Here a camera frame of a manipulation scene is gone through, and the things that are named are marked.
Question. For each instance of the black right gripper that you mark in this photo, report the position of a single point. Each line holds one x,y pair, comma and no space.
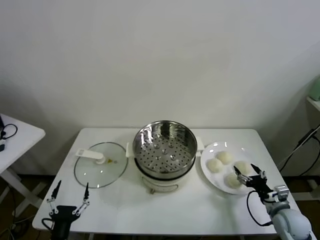
258,185

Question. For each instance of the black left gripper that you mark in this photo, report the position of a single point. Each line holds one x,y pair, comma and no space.
62,217

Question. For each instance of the white steamed baozi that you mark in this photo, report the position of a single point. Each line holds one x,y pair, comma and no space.
214,165
224,158
246,167
231,181

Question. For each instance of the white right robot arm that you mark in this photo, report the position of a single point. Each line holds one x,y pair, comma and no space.
290,222

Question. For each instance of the steel steamer pot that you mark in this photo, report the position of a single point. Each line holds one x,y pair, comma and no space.
162,185

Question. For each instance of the stainless steel steamer basket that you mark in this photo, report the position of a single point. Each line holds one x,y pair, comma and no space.
150,140

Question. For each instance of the white round plate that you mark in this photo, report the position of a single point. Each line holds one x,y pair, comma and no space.
212,180

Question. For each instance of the white side table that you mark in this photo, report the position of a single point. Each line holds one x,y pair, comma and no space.
22,140

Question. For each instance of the small black device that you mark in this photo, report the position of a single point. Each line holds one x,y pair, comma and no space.
2,147

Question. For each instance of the pale green object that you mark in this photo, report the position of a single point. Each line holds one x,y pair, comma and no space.
315,90

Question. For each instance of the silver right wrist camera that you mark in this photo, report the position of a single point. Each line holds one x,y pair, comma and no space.
281,192

